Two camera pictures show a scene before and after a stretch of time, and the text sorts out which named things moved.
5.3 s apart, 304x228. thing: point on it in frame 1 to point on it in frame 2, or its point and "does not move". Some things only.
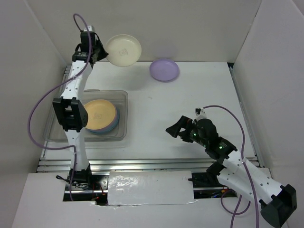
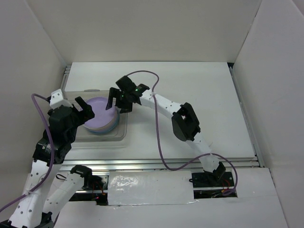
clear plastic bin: (120, 98) does not move
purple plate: (164, 69) to (104, 120)
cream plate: (123, 50) to (111, 126)
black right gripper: (185, 122) to (112, 93)
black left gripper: (103, 53) to (86, 114)
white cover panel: (152, 187) does not move
